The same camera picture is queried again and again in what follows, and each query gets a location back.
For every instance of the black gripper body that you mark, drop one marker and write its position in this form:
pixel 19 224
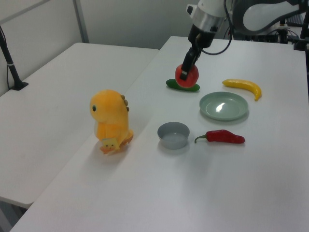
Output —
pixel 204 38

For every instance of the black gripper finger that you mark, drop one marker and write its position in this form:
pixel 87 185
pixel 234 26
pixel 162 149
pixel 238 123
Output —
pixel 189 62
pixel 199 54

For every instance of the red tomato toy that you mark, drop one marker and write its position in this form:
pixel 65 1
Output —
pixel 192 77

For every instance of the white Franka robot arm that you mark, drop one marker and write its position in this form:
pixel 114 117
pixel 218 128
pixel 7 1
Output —
pixel 260 14

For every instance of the grey bowl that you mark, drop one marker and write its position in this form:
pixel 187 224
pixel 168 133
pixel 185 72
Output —
pixel 173 141

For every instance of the green cucumber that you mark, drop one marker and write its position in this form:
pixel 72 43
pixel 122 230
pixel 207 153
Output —
pixel 171 83

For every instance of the yellow banana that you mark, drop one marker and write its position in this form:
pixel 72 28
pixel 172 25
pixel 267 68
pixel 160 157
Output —
pixel 243 84

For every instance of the pale green plate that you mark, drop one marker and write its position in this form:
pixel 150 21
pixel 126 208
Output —
pixel 224 107

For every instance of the dark background equipment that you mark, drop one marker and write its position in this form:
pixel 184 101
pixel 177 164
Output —
pixel 265 37

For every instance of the red chili pepper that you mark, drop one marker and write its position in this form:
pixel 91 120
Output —
pixel 222 136

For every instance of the orange plush dinosaur toy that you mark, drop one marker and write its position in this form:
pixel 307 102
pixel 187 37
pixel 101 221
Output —
pixel 108 108

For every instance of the black stand base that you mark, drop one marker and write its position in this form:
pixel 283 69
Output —
pixel 300 44

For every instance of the grey partition post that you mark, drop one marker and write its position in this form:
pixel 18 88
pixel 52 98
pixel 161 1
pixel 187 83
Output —
pixel 80 21

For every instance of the black camera stand pole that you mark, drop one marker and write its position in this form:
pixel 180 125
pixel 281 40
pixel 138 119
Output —
pixel 12 70

